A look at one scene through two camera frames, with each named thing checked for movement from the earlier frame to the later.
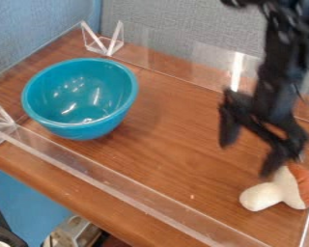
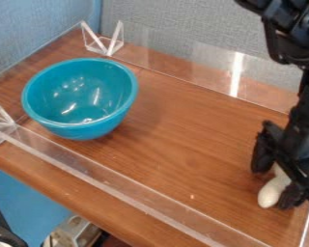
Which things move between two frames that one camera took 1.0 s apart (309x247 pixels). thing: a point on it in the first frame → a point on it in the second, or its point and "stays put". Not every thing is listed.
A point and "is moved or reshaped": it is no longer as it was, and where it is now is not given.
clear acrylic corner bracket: (104, 45) stays put
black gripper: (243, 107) → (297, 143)
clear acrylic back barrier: (217, 67) stays put
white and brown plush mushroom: (290, 187) is moved or reshaped
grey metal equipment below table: (78, 233) stays put
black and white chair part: (3, 237) stays put
